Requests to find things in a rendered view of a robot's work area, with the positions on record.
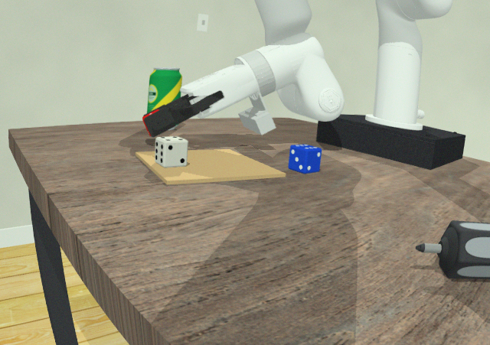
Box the white die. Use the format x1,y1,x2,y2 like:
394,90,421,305
155,136,188,168

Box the green soda can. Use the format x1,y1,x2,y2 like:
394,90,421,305
147,67,182,113

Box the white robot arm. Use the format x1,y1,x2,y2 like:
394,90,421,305
238,0,452,135

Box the beige square mat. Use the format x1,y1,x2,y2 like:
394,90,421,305
136,149,286,184

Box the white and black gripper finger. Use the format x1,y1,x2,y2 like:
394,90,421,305
144,91,224,138
144,94,189,116

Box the black and grey screwdriver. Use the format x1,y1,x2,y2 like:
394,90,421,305
416,220,490,279

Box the blue die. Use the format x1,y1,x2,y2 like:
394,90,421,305
289,145,322,174

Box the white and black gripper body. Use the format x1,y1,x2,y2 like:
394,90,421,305
180,57,260,119

